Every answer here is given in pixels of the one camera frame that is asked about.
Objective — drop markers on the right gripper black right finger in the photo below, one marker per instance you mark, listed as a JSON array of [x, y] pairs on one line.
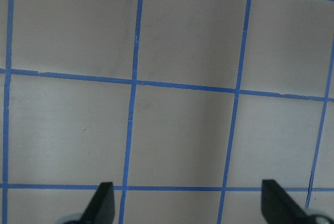
[[277, 207]]

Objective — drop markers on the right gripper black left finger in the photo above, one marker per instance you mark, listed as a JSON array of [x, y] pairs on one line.
[[101, 208]]

